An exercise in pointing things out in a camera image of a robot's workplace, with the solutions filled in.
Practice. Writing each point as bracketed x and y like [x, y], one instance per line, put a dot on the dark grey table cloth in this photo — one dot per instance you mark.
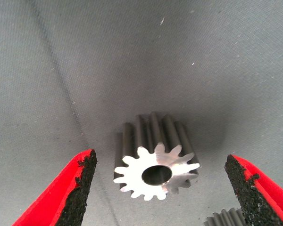
[132, 58]

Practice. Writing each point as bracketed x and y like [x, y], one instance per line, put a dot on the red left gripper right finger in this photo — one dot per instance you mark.
[257, 195]

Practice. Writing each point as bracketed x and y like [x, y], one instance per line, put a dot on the small steel planetary gear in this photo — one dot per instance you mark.
[224, 219]
[132, 169]

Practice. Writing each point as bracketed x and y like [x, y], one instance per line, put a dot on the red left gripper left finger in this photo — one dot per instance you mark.
[66, 193]

